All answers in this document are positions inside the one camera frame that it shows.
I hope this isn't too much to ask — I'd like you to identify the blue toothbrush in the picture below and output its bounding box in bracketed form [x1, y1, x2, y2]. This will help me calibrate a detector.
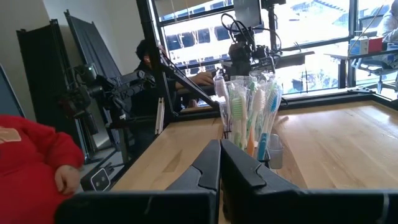
[256, 88, 282, 161]

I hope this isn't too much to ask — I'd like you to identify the blue and white box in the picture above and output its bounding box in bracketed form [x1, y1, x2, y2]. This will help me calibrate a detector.
[349, 36, 370, 56]

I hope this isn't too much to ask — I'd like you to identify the teal mouthwash bottle white cap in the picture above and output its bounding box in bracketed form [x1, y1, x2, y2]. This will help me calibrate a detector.
[267, 134, 284, 170]

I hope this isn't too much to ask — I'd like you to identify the green toothbrush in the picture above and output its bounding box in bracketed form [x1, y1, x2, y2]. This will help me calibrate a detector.
[226, 80, 238, 103]
[231, 86, 249, 149]
[247, 76, 259, 94]

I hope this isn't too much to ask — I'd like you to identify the orange toothbrush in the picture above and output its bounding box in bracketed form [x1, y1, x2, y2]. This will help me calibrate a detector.
[247, 88, 267, 156]

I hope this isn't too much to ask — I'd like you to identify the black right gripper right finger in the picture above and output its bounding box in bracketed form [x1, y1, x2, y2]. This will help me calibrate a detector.
[220, 139, 299, 191]

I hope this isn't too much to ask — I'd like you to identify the small black camera box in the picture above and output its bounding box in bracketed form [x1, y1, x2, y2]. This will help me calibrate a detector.
[89, 167, 112, 192]

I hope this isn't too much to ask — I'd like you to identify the silver metal bracket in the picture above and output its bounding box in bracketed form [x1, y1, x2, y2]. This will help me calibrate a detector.
[154, 97, 165, 135]

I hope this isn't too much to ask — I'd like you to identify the dark office desk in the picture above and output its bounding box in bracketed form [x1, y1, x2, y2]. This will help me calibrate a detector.
[325, 48, 398, 90]

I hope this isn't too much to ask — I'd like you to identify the black wire basket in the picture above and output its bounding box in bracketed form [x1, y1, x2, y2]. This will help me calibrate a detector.
[221, 129, 285, 170]

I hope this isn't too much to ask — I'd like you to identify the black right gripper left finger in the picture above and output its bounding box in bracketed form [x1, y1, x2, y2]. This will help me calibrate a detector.
[166, 139, 221, 191]

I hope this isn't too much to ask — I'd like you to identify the person's hand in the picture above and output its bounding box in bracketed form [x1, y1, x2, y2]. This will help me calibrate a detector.
[191, 72, 215, 86]
[54, 164, 82, 196]

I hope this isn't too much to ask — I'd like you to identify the person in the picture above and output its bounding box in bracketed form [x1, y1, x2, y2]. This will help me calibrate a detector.
[0, 114, 85, 224]
[132, 39, 215, 110]
[381, 0, 398, 44]

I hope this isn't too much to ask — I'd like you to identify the office chair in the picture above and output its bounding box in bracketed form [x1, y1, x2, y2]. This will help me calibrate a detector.
[351, 55, 398, 94]

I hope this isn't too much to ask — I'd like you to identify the black folded metal rack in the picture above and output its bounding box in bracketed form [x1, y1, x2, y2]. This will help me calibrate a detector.
[63, 9, 123, 82]
[16, 18, 78, 147]

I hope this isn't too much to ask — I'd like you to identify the black monitor on pole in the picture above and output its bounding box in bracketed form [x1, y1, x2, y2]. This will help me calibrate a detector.
[233, 0, 279, 52]

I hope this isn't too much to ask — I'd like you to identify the red box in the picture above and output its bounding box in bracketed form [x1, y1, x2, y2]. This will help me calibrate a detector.
[368, 36, 385, 53]

